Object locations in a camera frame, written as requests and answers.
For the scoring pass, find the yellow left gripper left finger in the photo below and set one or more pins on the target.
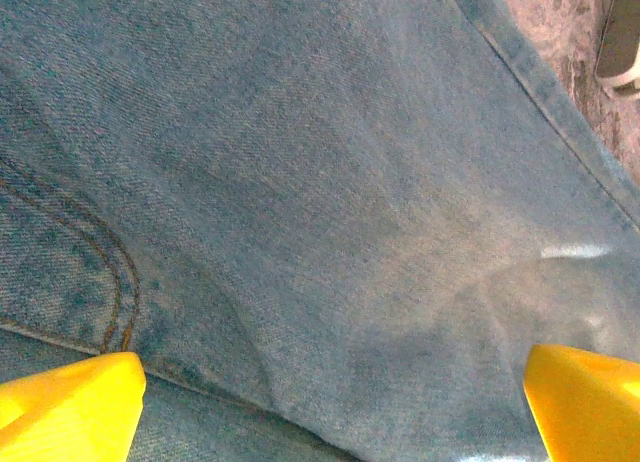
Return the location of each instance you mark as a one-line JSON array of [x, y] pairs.
[[65, 412]]

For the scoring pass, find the small white plastic clip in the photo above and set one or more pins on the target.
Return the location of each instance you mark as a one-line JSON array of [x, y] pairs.
[[620, 42]]

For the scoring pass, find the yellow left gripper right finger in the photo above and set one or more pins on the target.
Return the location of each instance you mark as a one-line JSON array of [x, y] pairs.
[[590, 407]]

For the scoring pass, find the light blue denim jeans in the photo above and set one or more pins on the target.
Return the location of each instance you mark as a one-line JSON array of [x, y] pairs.
[[300, 182]]

